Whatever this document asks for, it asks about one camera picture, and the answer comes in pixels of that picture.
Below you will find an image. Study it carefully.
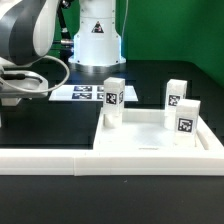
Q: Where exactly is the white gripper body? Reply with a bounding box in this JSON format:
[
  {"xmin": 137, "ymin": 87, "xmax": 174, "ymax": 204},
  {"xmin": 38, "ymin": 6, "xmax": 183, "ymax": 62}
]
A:
[{"xmin": 0, "ymin": 57, "xmax": 48, "ymax": 98}]

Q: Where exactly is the white square tabletop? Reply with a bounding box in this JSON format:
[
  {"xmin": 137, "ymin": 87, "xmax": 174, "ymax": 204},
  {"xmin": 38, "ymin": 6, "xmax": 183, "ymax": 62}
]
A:
[{"xmin": 93, "ymin": 108, "xmax": 224, "ymax": 151}]

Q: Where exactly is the white sheet with tags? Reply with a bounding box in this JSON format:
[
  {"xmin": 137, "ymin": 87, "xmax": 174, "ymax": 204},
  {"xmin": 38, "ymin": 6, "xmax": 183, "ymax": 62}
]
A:
[{"xmin": 48, "ymin": 84, "xmax": 139, "ymax": 103}]

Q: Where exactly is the white L-shaped obstacle fence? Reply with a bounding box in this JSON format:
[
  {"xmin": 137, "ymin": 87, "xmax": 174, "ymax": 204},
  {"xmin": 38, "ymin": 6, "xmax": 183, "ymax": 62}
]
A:
[{"xmin": 0, "ymin": 149, "xmax": 224, "ymax": 176}]

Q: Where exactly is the white camera cable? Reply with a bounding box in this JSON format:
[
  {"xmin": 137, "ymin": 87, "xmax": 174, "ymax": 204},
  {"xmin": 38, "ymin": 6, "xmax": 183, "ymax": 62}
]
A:
[{"xmin": 0, "ymin": 54, "xmax": 71, "ymax": 94}]

